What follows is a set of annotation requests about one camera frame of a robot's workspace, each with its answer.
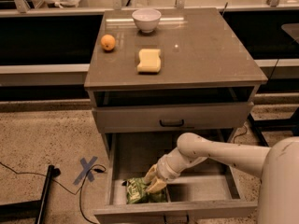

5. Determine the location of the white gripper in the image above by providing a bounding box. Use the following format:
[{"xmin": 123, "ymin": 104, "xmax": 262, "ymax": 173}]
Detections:
[{"xmin": 143, "ymin": 147, "xmax": 190, "ymax": 193}]

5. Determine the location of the green jalapeno chip bag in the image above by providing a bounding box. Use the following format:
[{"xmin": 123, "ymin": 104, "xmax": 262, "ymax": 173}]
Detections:
[{"xmin": 123, "ymin": 177, "xmax": 167, "ymax": 204}]

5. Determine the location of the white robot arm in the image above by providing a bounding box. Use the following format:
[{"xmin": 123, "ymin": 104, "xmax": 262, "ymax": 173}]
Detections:
[{"xmin": 143, "ymin": 133, "xmax": 299, "ymax": 224}]

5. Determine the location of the open grey middle drawer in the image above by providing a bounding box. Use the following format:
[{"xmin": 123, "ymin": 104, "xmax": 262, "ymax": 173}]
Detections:
[{"xmin": 94, "ymin": 133, "xmax": 257, "ymax": 224}]

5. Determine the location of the closed grey top drawer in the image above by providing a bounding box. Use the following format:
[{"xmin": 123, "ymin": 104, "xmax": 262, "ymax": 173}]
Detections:
[{"xmin": 93, "ymin": 102, "xmax": 253, "ymax": 133}]

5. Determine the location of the grey drawer cabinet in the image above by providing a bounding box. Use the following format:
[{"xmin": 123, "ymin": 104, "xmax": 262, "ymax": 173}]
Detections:
[{"xmin": 85, "ymin": 8, "xmax": 267, "ymax": 151}]

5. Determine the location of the blue tape cross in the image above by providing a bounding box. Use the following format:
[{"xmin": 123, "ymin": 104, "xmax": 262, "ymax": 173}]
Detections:
[{"xmin": 73, "ymin": 156, "xmax": 97, "ymax": 185}]

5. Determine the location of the yellow sponge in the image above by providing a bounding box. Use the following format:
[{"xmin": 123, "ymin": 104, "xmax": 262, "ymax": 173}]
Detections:
[{"xmin": 136, "ymin": 49, "xmax": 161, "ymax": 73}]

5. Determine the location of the black stand leg left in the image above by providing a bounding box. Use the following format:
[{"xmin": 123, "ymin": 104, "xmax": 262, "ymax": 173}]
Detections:
[{"xmin": 0, "ymin": 165, "xmax": 61, "ymax": 224}]

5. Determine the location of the orange fruit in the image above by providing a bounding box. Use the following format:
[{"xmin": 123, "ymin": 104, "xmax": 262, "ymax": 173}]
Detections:
[{"xmin": 100, "ymin": 35, "xmax": 116, "ymax": 51}]

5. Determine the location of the white ceramic bowl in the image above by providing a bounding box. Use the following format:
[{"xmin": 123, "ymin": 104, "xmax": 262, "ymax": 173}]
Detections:
[{"xmin": 132, "ymin": 8, "xmax": 162, "ymax": 33}]

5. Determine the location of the black floor cable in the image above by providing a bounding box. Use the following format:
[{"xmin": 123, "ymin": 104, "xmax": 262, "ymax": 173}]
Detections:
[{"xmin": 0, "ymin": 161, "xmax": 107, "ymax": 224}]

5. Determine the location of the black drawer handle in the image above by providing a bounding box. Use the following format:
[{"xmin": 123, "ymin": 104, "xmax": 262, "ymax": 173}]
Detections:
[{"xmin": 159, "ymin": 119, "xmax": 185, "ymax": 127}]

